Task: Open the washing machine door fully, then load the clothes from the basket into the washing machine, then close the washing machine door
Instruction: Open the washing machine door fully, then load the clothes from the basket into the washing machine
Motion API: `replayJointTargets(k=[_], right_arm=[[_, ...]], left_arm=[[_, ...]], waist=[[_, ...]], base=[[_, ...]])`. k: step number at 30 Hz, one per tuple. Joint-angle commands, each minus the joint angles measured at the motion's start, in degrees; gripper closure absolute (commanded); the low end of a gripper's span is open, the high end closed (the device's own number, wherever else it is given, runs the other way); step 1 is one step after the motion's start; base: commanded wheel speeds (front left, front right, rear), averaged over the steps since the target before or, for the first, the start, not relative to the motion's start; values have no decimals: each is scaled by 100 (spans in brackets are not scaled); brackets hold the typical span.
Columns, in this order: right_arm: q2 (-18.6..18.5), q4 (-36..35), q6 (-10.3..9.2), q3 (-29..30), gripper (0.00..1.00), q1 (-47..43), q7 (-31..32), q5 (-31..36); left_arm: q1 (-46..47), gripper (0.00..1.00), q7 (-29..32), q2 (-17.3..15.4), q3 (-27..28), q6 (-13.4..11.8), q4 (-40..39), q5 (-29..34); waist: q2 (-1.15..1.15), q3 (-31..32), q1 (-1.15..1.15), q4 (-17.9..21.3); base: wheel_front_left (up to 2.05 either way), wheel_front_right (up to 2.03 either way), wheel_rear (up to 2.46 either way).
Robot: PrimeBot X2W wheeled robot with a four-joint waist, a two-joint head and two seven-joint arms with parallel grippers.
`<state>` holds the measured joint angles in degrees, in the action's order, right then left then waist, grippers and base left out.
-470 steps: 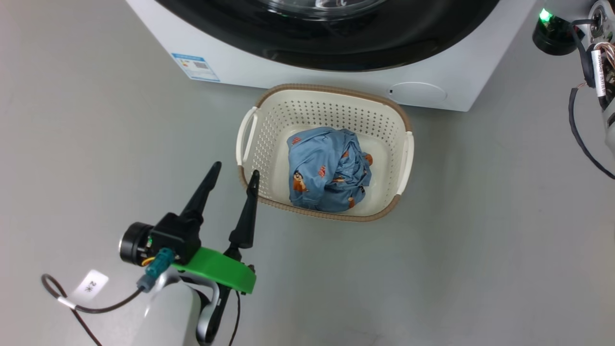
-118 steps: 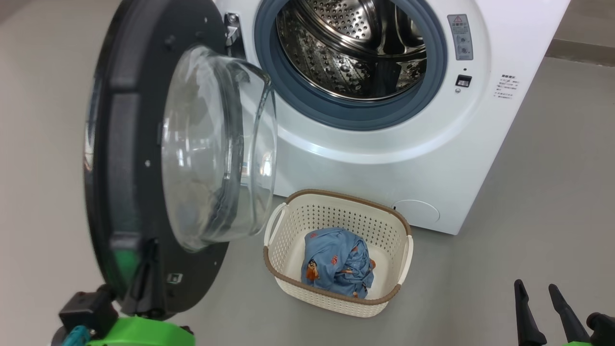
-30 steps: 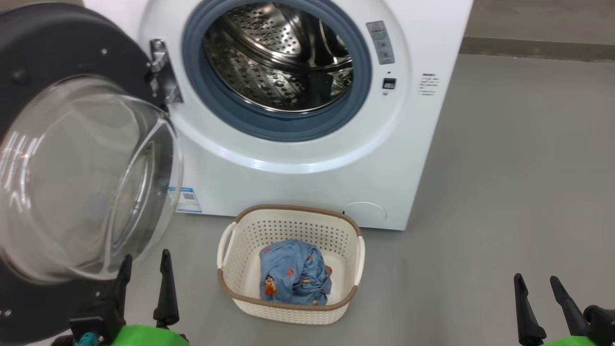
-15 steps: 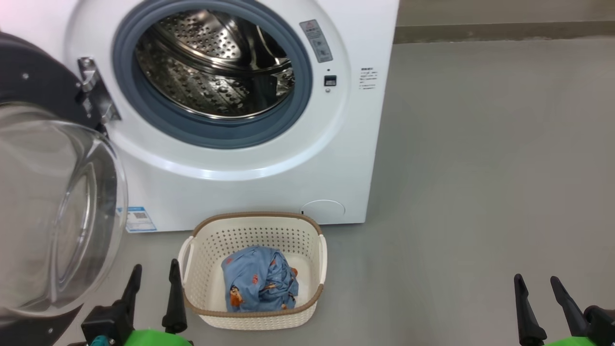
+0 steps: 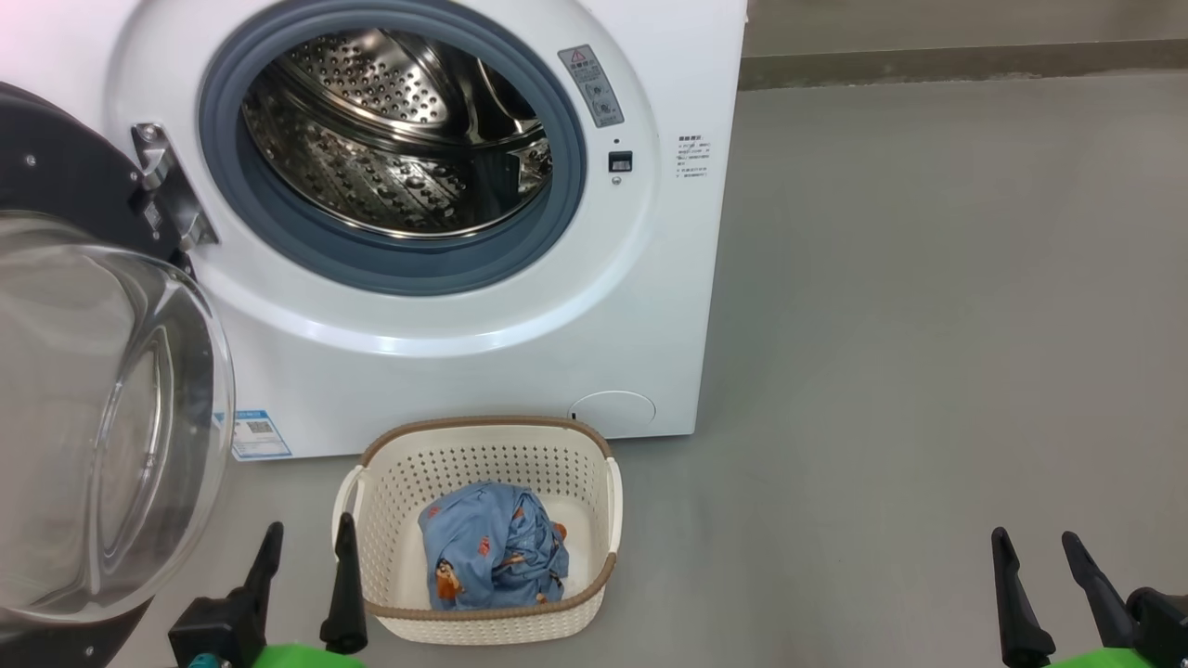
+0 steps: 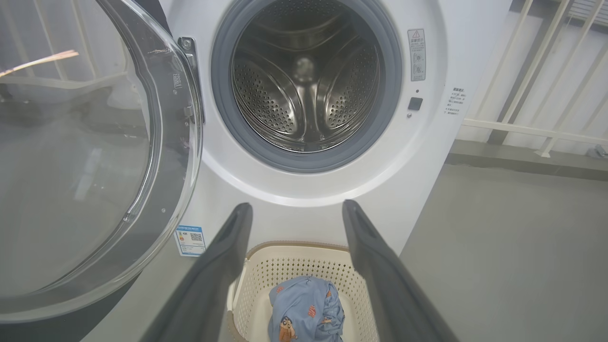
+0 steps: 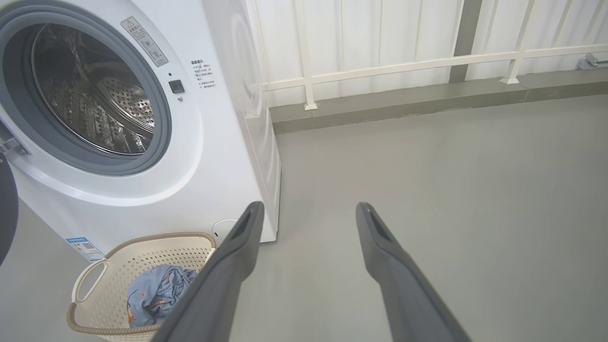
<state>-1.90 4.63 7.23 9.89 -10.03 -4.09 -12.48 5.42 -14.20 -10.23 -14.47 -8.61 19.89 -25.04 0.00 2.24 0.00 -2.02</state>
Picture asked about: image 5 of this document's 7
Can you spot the grey-brown baseboard strip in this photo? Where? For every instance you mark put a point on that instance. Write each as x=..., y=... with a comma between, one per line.
x=928, y=63

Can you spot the grey warning sticker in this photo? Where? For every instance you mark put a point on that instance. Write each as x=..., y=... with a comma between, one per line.
x=592, y=85

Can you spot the round drain filter cover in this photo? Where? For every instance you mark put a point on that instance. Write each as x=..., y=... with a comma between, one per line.
x=613, y=413

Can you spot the printed text label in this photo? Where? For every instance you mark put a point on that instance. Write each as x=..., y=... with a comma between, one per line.
x=693, y=156

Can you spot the blue patterned cloth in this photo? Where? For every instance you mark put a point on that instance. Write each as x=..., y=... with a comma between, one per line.
x=497, y=547

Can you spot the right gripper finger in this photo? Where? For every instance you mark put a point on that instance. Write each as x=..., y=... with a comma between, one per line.
x=1019, y=622
x=1100, y=594

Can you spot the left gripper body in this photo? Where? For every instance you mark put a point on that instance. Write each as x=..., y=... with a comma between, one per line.
x=213, y=635

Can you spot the metal door hinge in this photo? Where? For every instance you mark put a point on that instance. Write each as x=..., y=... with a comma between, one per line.
x=167, y=186

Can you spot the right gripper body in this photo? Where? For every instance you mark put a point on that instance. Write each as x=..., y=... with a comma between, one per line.
x=1160, y=631

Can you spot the glass washing machine door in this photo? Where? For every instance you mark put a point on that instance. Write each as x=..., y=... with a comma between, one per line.
x=93, y=417

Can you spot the perforated steel drum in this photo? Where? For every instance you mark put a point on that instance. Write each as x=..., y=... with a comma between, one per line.
x=371, y=167

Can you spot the blue energy label sticker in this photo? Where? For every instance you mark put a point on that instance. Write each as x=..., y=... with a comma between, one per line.
x=255, y=436

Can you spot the black door latch slot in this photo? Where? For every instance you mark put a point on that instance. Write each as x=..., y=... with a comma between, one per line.
x=620, y=161

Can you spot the cream perforated laundry basket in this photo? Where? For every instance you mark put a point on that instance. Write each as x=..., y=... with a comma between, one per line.
x=483, y=455

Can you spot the white front-load washing machine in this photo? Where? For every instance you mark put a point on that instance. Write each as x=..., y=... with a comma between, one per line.
x=464, y=390

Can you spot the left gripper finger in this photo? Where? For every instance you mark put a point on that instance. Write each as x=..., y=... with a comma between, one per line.
x=264, y=575
x=345, y=603

